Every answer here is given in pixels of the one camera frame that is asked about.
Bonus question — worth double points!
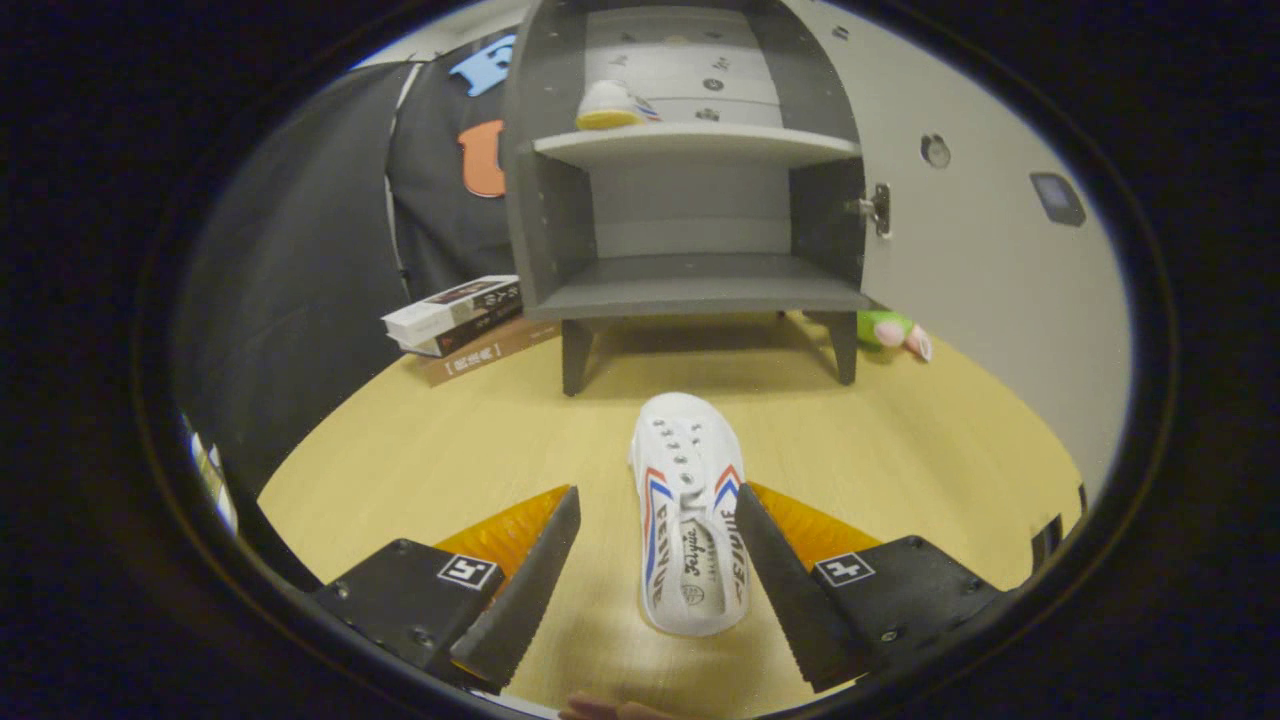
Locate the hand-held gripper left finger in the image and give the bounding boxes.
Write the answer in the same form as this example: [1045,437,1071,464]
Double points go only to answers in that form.
[310,485,583,694]

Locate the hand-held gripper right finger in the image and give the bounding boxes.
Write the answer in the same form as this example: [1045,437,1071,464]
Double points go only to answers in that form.
[733,482,1006,693]

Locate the white shoe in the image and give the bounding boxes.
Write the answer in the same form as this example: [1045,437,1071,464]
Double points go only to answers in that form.
[628,392,751,638]
[575,80,661,131]

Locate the grey shoe cabinet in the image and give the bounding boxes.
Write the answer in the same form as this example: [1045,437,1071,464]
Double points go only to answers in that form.
[503,0,881,398]

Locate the grey shoe cabinet door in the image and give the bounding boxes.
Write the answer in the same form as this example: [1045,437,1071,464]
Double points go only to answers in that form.
[785,0,1136,501]

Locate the brown book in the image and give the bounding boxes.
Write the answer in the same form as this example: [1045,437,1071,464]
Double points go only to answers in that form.
[425,318,563,388]

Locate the dark book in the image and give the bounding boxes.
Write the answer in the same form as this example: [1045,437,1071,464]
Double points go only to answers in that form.
[405,298,526,358]

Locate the green plush toy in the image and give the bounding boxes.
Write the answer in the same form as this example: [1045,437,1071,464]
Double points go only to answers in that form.
[857,310,933,363]

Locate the pile of small clutter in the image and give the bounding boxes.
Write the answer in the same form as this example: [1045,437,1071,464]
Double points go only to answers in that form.
[185,415,239,536]

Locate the black backdrop cloth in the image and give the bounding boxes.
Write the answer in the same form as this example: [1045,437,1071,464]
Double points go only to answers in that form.
[170,30,521,591]

